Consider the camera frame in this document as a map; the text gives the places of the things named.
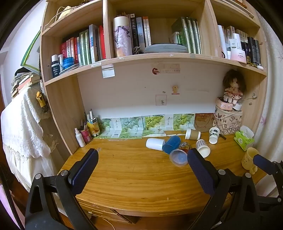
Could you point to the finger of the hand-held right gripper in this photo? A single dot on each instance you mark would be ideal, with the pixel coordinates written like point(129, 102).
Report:
point(263, 162)
point(272, 201)

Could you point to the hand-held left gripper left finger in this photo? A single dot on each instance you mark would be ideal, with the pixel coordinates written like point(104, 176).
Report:
point(85, 171)

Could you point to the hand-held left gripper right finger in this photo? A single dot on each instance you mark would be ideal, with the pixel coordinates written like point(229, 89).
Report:
point(200, 171)

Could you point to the yellow plastic cup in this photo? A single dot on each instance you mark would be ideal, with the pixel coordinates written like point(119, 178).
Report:
point(249, 159)

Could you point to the clear plastic cup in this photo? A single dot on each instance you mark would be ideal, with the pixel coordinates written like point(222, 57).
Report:
point(178, 158)

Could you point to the checkered paper cup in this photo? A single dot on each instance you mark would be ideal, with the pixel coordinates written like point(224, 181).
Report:
point(203, 148)

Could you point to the red patterned cup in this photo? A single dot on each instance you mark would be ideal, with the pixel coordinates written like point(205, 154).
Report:
point(184, 147)

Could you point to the brown paper cup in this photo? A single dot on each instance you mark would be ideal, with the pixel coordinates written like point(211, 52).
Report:
point(192, 134)

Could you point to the white green print paper cup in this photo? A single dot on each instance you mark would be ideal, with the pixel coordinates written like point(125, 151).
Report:
point(214, 135)

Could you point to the blue plastic cup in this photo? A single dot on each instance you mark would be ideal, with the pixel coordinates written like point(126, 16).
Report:
point(172, 143)

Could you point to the white plastic cup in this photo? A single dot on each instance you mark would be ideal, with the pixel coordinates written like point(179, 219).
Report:
point(154, 144)

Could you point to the green tissue pack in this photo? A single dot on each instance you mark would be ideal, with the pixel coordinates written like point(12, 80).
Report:
point(243, 139)

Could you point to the white spray bottle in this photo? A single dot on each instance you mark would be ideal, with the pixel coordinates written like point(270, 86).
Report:
point(80, 138)

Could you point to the red pen can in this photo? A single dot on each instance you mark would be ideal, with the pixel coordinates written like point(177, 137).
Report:
point(86, 135)

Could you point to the yellow pen holder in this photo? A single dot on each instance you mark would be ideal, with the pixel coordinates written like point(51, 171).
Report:
point(94, 126)

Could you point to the brown bear print paper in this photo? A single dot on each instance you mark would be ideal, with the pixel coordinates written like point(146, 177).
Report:
point(203, 122)

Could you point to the printed beige storage bag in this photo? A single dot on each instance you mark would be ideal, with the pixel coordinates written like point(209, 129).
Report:
point(230, 122)

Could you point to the pink round box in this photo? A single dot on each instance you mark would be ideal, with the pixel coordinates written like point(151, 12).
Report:
point(223, 104)

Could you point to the wooden bookshelf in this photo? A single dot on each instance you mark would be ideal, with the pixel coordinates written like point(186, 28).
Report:
point(64, 101)

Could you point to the white lace cloth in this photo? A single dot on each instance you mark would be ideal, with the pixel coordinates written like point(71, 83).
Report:
point(24, 123)

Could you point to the brown haired doll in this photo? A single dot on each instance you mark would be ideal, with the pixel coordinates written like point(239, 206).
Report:
point(234, 87)

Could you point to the bear sticker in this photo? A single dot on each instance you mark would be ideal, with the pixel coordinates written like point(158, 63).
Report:
point(175, 90)

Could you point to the hanging paper tag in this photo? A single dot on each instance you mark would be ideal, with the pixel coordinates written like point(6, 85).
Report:
point(108, 71)

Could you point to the white pink cosmetic bottle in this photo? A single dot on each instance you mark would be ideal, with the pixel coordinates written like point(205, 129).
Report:
point(238, 56)

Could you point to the black white bottle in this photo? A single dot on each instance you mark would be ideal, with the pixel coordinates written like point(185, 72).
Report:
point(55, 66)

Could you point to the black cosmetic bottle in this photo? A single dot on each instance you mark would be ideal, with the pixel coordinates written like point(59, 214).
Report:
point(257, 53)
point(251, 49)

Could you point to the blue jar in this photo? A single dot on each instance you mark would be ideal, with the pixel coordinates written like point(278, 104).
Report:
point(68, 63)

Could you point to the pile of old books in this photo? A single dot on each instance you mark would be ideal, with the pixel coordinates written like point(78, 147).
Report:
point(23, 80)

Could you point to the row of red green books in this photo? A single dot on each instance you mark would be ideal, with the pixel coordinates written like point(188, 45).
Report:
point(86, 47)

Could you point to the grey flat case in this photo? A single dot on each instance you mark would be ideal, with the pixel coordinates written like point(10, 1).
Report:
point(165, 48)

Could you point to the green framed board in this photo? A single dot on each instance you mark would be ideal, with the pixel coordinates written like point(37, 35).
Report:
point(31, 55)

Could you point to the tall white tube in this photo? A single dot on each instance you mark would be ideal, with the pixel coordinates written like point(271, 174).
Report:
point(221, 41)

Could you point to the small white box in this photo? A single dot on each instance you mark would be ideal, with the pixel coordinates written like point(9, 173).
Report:
point(174, 37)

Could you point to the floral cylinder tube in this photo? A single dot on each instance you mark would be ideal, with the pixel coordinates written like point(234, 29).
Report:
point(122, 36)

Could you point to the row of dark books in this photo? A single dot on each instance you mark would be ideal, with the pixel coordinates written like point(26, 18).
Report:
point(140, 31)

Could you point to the yellow cloth bag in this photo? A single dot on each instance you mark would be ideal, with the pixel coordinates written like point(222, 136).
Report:
point(64, 12)

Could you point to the clear wall hook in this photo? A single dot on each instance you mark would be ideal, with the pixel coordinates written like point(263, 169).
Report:
point(161, 100)

